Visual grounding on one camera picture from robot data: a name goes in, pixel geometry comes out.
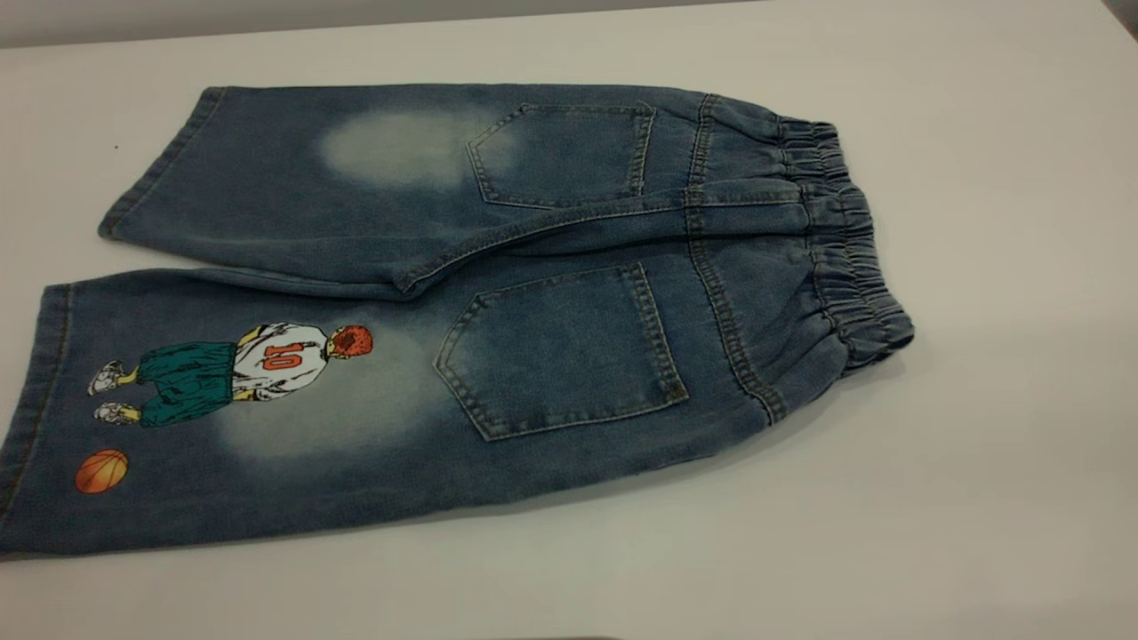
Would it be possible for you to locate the blue denim pants basketball print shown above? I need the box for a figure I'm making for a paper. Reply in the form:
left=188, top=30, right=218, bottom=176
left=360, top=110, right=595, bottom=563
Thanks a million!
left=0, top=83, right=917, bottom=559

